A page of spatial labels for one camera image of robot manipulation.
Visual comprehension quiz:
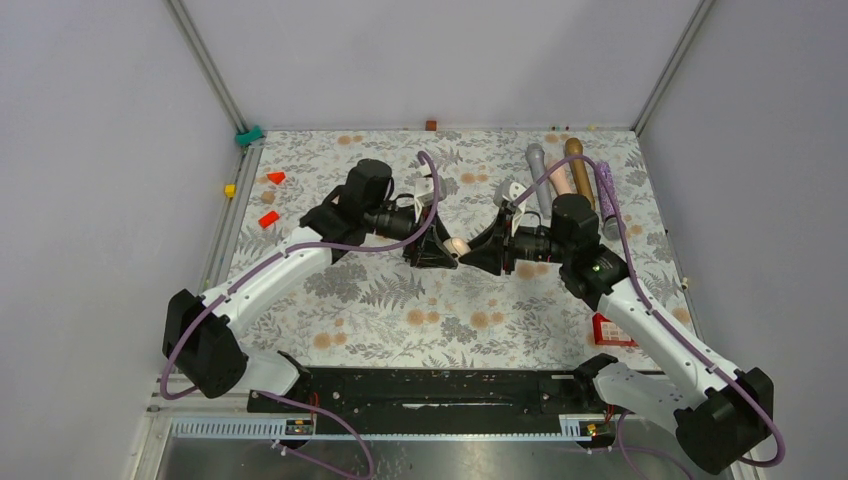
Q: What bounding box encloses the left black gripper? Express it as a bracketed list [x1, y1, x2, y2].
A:
[365, 199, 459, 268]

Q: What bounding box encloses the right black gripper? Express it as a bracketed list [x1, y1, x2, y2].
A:
[460, 206, 573, 276]

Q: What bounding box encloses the pink earbud charging case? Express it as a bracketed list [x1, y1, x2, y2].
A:
[443, 237, 471, 259]

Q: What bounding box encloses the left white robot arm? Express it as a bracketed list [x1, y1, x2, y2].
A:
[159, 151, 443, 411]

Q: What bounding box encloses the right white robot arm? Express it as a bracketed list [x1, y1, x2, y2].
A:
[459, 194, 774, 475]

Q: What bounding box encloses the floral patterned mat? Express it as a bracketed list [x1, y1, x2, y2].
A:
[203, 129, 710, 372]

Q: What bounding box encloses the pink toy microphone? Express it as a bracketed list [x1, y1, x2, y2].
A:
[548, 166, 574, 195]

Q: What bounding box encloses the grey toy microphone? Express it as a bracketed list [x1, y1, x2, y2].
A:
[525, 143, 556, 221]

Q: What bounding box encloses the purple glitter toy microphone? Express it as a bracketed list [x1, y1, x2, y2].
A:
[595, 161, 621, 241]

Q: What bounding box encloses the gold toy microphone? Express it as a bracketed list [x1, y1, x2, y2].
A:
[563, 137, 596, 208]

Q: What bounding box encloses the red plastic box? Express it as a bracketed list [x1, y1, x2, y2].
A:
[592, 313, 638, 347]

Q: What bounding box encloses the red block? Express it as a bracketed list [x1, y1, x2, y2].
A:
[258, 211, 280, 229]

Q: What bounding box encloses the orange triangular block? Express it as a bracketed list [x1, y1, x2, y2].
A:
[266, 171, 286, 185]

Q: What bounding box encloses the teal clamp block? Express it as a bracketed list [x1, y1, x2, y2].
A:
[234, 126, 264, 148]

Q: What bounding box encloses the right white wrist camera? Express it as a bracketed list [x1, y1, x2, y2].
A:
[493, 180, 527, 235]

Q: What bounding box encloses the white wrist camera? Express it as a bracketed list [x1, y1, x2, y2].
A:
[493, 180, 527, 235]
[413, 164, 434, 221]

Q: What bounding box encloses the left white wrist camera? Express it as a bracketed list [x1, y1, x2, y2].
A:
[413, 164, 434, 221]

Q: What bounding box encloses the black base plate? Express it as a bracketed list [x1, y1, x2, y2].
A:
[286, 367, 623, 435]

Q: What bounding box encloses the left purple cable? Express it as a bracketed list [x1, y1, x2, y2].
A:
[158, 150, 443, 480]

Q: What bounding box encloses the purple cable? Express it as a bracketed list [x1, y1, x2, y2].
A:
[158, 150, 443, 480]
[513, 154, 788, 480]

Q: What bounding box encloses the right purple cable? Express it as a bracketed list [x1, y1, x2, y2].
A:
[513, 154, 788, 480]

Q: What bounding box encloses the aluminium frame rail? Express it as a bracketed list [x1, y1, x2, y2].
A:
[164, 0, 264, 151]

